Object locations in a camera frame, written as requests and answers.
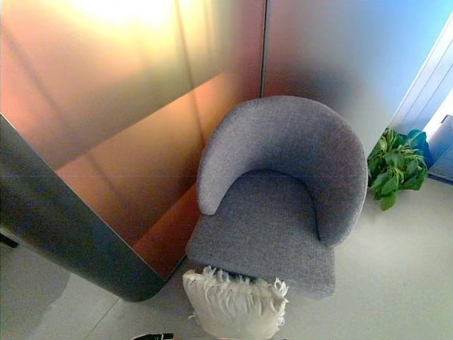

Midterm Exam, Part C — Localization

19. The white fringed pillow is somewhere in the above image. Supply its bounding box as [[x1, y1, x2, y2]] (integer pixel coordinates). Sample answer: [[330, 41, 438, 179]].
[[181, 265, 290, 338]]

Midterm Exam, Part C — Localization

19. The white window frame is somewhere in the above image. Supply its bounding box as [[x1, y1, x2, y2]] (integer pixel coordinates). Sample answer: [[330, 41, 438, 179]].
[[388, 19, 453, 178]]

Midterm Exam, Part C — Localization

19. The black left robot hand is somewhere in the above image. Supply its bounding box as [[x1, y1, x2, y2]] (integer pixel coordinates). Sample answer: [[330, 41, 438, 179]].
[[132, 332, 175, 340]]

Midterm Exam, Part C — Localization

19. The black furniture leg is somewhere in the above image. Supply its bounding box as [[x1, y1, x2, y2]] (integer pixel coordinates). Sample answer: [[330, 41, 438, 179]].
[[0, 232, 19, 249]]

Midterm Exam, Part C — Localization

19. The grey fabric armchair sofa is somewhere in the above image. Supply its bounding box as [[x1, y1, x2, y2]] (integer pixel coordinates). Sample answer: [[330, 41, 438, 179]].
[[185, 96, 369, 299]]

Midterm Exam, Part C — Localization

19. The green leafy potted plant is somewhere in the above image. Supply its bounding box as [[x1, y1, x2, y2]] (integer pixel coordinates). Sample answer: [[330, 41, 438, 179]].
[[367, 127, 430, 213]]

